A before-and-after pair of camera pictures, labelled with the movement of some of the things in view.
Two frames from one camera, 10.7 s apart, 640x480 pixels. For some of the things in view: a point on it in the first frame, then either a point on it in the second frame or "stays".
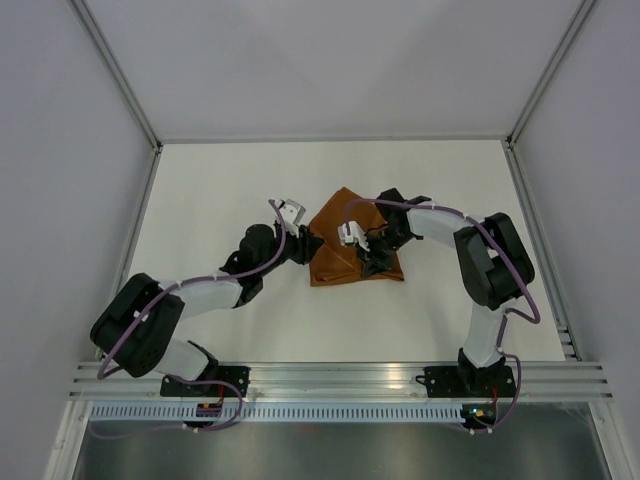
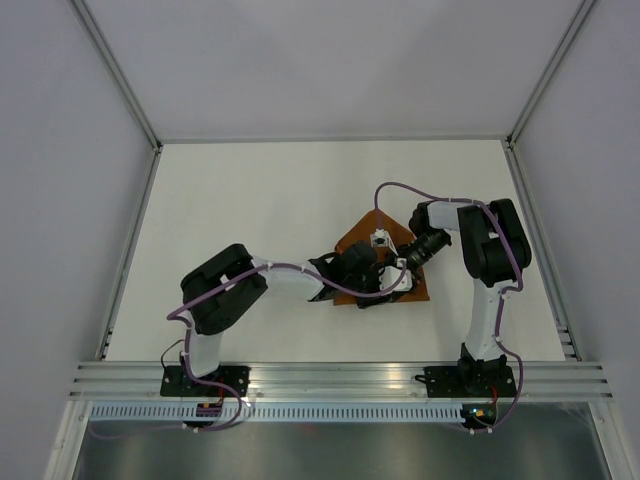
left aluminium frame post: (116, 73) stays
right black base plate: (468, 382) stays
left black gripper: (305, 244) → (367, 302)
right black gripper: (373, 262) → (415, 272)
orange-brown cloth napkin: (332, 262) → (398, 234)
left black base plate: (171, 386) stays
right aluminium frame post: (550, 70) stays
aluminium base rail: (355, 381) stays
